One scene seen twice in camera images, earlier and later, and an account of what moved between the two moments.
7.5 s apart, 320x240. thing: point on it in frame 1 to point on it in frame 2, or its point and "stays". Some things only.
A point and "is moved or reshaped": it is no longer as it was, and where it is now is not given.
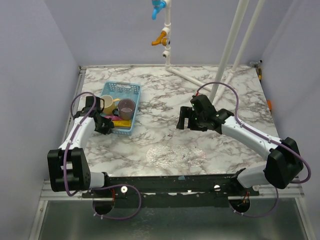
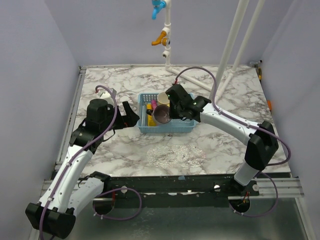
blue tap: [157, 5] stays
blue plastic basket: [121, 90] to [175, 125]
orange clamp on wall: [269, 105] stays
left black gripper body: [105, 126] to [119, 123]
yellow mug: [109, 104] is moved or reshaped
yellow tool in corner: [260, 74] stays
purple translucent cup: [126, 107] is moved or reshaped
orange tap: [161, 39] stays
